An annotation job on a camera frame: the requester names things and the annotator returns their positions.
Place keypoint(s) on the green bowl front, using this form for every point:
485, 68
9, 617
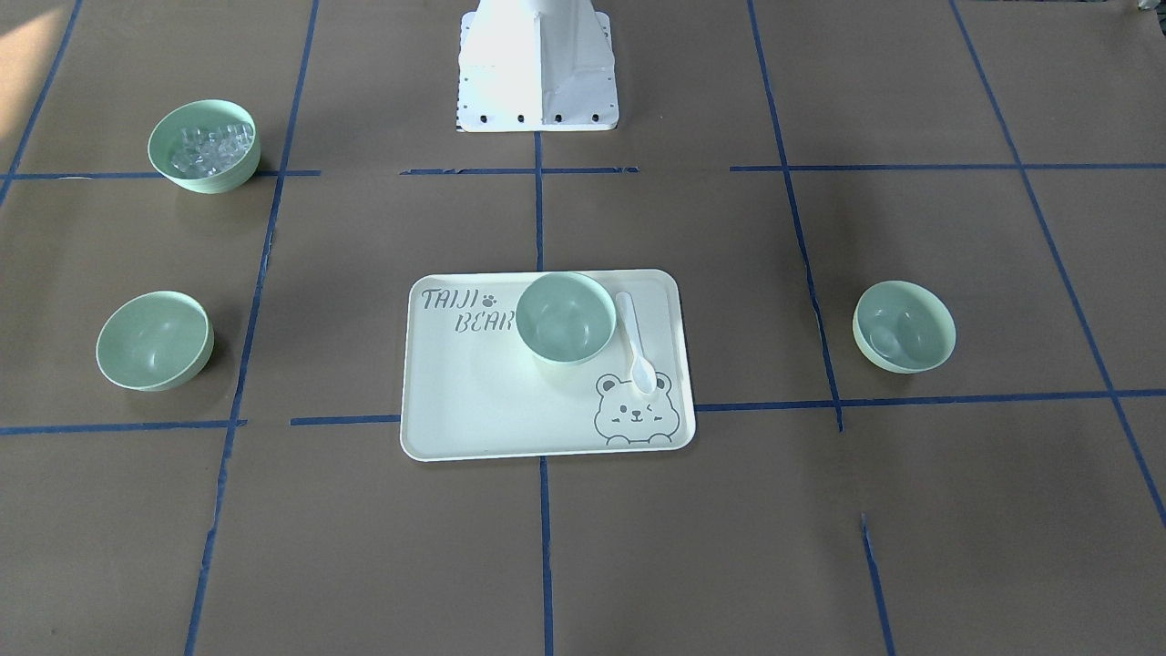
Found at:
903, 327
155, 342

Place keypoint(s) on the green bowl on tray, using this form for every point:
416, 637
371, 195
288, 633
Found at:
565, 318

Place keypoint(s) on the white plastic spoon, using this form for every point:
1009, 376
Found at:
641, 370

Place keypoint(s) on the cream bear serving tray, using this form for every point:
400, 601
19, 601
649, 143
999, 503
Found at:
473, 389

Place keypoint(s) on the clear plastic ice cubes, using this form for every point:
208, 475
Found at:
203, 152

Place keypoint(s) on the green bowl with clear cubes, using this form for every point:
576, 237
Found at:
206, 113

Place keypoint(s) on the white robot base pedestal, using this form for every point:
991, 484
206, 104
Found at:
536, 66

